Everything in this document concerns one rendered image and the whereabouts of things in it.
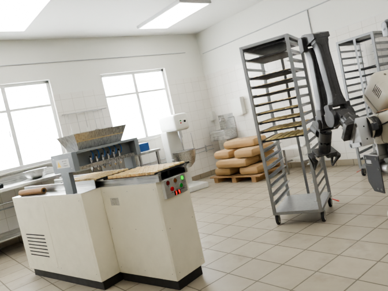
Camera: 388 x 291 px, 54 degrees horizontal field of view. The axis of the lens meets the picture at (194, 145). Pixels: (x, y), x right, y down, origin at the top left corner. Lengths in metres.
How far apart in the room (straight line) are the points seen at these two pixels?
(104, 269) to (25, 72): 3.96
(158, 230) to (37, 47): 4.48
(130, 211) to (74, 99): 3.88
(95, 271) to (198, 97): 5.36
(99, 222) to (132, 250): 0.37
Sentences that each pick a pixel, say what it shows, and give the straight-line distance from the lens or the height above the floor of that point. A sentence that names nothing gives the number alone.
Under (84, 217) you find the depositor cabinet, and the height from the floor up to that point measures 0.64.
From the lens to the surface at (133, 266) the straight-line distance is 3.30.
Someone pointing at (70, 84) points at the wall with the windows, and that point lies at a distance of 6.73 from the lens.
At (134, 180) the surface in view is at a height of 0.87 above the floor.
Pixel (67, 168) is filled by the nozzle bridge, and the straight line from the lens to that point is 3.28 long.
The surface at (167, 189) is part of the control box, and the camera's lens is 2.82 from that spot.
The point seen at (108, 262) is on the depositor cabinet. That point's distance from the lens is 3.41.
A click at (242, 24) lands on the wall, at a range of 7.49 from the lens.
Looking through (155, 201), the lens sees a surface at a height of 0.70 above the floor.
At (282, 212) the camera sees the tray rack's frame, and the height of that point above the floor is 0.15.
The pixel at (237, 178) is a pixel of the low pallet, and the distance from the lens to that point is 6.70.
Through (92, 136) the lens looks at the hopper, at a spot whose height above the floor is 1.27.
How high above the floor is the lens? 1.23
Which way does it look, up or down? 4 degrees down
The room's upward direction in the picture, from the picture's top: 12 degrees counter-clockwise
